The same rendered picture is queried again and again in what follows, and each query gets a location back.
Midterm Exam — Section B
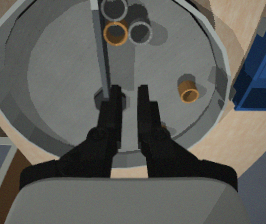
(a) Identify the blue square tray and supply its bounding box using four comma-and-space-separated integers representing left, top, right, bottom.
229, 17, 266, 111

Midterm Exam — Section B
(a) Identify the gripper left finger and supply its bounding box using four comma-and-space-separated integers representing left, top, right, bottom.
19, 85, 123, 191

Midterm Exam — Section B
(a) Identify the grey round turning table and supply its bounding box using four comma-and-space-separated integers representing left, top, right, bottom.
0, 0, 232, 169

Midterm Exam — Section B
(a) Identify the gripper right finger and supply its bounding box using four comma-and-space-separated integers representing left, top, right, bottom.
137, 85, 238, 192

